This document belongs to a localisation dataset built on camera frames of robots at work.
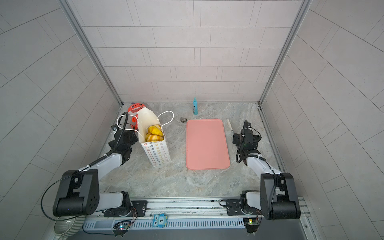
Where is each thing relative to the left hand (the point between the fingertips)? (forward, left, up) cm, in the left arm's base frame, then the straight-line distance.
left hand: (128, 133), depth 90 cm
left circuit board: (-45, -10, -4) cm, 47 cm away
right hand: (0, -70, -1) cm, 70 cm away
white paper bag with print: (-16, -22, +10) cm, 29 cm away
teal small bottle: (+23, -40, -1) cm, 46 cm away
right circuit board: (-44, -68, -8) cm, 81 cm away
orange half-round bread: (-2, -19, +8) cm, 20 cm away
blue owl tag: (-43, -25, -5) cm, 50 cm away
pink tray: (-3, -47, -8) cm, 48 cm away
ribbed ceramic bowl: (-45, +16, -5) cm, 48 cm away
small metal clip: (+15, -31, -7) cm, 36 cm away
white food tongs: (+11, -63, -3) cm, 64 cm away
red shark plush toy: (+18, +3, -1) cm, 18 cm away
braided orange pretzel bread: (-9, -18, +9) cm, 22 cm away
